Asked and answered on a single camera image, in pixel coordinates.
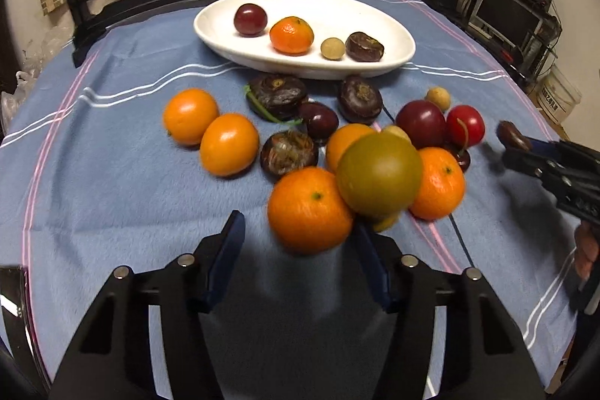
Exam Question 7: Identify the dark brown water chestnut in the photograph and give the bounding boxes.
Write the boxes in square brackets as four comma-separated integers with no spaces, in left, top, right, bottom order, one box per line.
[495,121,533,151]

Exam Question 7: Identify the orange mandarin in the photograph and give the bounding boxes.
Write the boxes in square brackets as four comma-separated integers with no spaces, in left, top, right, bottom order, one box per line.
[267,166,354,256]

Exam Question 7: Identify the yellow-green round fruit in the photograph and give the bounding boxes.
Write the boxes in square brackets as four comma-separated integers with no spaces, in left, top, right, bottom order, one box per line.
[336,132,423,220]

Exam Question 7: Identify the red cherry tomato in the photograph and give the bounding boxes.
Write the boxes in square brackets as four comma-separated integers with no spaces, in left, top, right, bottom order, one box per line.
[447,105,485,148]

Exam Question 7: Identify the orange tangerine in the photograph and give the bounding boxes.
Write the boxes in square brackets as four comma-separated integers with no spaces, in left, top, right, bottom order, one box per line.
[270,16,314,56]

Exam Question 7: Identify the small tan longan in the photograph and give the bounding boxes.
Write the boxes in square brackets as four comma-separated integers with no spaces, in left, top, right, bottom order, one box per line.
[320,37,346,61]

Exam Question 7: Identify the dark red plum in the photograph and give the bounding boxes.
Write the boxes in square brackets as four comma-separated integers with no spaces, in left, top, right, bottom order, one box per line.
[234,3,267,36]

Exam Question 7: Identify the right hand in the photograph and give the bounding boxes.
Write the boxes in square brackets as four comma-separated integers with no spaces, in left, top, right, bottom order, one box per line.
[574,221,599,281]

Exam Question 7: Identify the white plastic bucket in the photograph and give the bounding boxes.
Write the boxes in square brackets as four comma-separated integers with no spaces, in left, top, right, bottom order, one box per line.
[537,63,582,125]

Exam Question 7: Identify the orange round fruit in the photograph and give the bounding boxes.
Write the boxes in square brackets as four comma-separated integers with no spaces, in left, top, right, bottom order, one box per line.
[199,113,260,178]
[163,88,220,146]

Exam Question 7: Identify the computer monitor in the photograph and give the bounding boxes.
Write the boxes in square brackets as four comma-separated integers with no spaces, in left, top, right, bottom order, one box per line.
[469,0,542,49]

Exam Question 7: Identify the white oval plate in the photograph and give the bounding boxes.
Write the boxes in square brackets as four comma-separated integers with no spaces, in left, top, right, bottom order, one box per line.
[193,0,416,80]

